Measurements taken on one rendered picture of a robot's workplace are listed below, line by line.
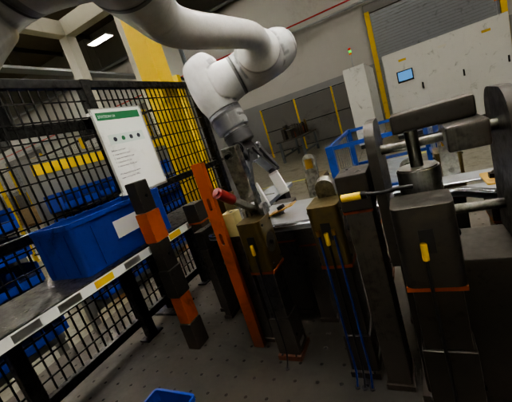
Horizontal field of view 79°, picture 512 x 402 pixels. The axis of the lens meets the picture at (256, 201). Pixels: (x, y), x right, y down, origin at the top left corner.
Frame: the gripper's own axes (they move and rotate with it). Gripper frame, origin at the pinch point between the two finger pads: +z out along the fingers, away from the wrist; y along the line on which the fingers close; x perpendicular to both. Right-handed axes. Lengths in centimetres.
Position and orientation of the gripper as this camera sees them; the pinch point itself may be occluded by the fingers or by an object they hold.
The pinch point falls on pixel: (273, 197)
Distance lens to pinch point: 83.6
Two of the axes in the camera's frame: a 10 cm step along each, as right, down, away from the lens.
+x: -7.5, 4.1, 5.2
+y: 4.2, -3.2, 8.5
